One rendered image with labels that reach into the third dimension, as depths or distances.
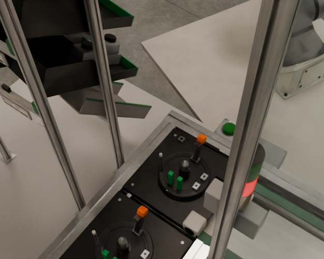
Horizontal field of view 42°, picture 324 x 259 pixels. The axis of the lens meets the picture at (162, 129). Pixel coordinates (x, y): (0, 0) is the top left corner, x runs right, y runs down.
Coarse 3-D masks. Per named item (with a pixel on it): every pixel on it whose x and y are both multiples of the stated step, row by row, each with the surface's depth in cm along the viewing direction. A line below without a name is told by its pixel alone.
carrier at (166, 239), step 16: (112, 208) 108; (128, 208) 108; (96, 224) 106; (112, 224) 106; (128, 224) 103; (144, 224) 105; (160, 224) 105; (80, 240) 103; (96, 240) 97; (112, 240) 101; (128, 240) 97; (144, 240) 101; (160, 240) 103; (176, 240) 103; (192, 240) 103; (64, 256) 101; (80, 256) 101; (96, 256) 99; (112, 256) 99; (128, 256) 99; (144, 256) 97; (160, 256) 100; (176, 256) 100
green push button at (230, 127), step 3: (225, 123) 124; (228, 123) 124; (231, 123) 124; (225, 126) 123; (228, 126) 123; (231, 126) 123; (234, 126) 123; (225, 129) 122; (228, 129) 122; (231, 129) 122; (234, 129) 122; (225, 132) 122; (228, 132) 122; (231, 132) 122
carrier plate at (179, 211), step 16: (160, 144) 120; (176, 144) 120; (192, 144) 120; (208, 160) 116; (224, 160) 116; (144, 176) 114; (224, 176) 113; (128, 192) 112; (144, 192) 111; (160, 192) 111; (160, 208) 108; (176, 208) 108; (192, 208) 108; (176, 224) 106
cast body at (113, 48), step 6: (108, 36) 102; (114, 36) 103; (108, 42) 102; (114, 42) 103; (108, 48) 102; (114, 48) 103; (108, 54) 103; (114, 54) 104; (120, 54) 106; (108, 60) 104; (114, 60) 106
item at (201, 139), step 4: (200, 136) 109; (204, 136) 109; (196, 140) 109; (200, 140) 109; (204, 140) 109; (196, 144) 108; (200, 144) 108; (196, 148) 111; (200, 148) 110; (196, 152) 111; (200, 152) 112; (196, 156) 112
